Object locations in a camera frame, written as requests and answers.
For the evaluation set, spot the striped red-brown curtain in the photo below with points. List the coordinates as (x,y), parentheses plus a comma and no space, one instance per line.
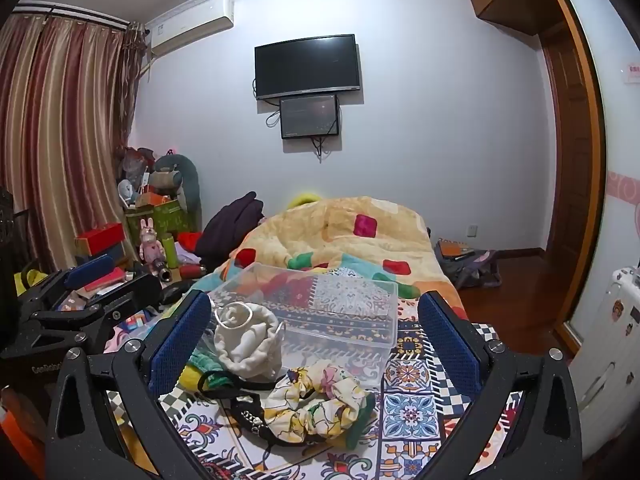
(65,125)

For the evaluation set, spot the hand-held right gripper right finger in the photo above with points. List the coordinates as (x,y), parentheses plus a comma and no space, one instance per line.
(450,341)

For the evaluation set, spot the yellow patchwork quilt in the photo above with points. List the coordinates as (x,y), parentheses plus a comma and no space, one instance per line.
(310,230)

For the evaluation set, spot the white air conditioner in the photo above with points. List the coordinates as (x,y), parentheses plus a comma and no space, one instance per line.
(192,27)

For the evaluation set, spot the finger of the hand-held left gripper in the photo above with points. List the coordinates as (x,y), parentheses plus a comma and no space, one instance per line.
(92,266)
(131,291)

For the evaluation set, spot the pink wall sign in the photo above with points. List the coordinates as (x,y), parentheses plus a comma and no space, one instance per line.
(632,72)

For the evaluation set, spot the white suitcase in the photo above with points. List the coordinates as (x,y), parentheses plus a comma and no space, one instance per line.
(607,350)

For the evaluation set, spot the red box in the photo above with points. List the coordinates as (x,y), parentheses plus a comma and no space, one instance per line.
(100,237)

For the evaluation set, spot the curtain rail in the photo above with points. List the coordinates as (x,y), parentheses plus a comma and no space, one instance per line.
(70,14)

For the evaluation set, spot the white wall socket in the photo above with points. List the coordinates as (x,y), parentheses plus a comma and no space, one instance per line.
(471,230)

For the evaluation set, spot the red cylinder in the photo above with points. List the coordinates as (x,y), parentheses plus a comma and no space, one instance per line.
(191,270)

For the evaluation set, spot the black lace headband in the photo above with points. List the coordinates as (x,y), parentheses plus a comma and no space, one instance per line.
(248,412)

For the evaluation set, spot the green bottle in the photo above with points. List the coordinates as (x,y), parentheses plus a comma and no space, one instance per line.
(172,251)

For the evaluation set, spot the green cardboard box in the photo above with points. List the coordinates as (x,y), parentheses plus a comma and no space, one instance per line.
(165,220)

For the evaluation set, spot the grey backpack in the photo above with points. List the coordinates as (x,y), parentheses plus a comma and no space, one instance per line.
(470,267)

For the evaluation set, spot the pink rabbit toy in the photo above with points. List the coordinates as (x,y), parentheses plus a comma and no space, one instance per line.
(151,242)

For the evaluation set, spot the green and yellow cloth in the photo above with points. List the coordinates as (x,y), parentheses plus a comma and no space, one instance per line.
(201,367)

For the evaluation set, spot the wooden door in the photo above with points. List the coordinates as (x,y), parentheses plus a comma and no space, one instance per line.
(575,185)

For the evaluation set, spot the cream knitted pouch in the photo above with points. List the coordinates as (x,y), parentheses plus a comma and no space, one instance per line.
(250,342)

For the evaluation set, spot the clear plastic storage box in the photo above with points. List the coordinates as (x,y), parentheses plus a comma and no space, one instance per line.
(345,332)

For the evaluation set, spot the patterned tile-print blanket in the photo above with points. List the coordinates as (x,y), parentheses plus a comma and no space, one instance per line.
(415,402)

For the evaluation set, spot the black wall television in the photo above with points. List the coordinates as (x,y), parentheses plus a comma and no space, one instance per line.
(307,66)

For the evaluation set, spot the yellow plush toy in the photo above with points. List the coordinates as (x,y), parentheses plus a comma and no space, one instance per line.
(302,199)

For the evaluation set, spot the floral fabric scrunchie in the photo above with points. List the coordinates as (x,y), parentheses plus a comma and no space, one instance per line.
(320,402)

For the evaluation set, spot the dark purple garment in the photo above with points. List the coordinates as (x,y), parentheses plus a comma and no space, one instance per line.
(227,232)

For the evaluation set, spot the orange bag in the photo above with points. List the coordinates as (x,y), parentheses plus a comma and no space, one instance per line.
(20,435)

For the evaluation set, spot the black computer mouse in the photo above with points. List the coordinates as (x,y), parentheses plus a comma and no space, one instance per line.
(174,294)

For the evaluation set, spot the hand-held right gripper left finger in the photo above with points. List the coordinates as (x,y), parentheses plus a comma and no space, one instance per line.
(180,341)

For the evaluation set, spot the small black wall monitor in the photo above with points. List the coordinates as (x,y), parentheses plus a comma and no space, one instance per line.
(309,117)

